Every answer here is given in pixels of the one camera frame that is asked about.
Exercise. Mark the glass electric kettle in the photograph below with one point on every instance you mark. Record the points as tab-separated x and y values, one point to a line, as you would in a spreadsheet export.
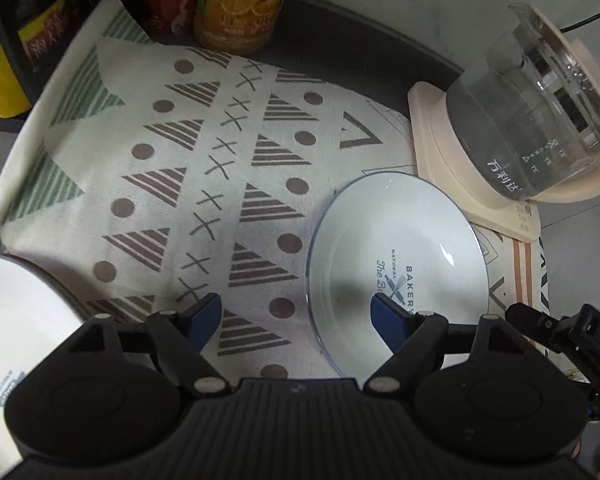
530	110

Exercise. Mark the soy sauce bottle yellow label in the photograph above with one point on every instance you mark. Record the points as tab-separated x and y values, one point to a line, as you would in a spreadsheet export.
45	30

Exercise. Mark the small white blue-rim plate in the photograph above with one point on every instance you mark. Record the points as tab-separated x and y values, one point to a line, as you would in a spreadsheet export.
360	240

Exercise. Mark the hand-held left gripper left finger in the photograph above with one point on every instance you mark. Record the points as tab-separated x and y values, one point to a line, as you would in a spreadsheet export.
202	316

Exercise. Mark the patterned fringed cloth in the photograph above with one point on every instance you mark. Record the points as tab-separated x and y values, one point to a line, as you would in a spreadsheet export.
180	160

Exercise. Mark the large white blue-print plate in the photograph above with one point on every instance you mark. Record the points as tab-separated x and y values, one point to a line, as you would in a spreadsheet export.
20	320

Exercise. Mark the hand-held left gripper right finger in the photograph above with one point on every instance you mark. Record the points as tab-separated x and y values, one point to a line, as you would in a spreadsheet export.
390	321

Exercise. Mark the cream kettle base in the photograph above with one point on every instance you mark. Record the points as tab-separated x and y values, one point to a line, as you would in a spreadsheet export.
430	130

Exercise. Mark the orange juice bottle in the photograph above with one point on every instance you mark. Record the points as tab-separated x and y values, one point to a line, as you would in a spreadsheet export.
240	5

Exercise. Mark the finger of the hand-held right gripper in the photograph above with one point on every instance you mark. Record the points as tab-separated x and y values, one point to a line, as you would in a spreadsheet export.
530	321

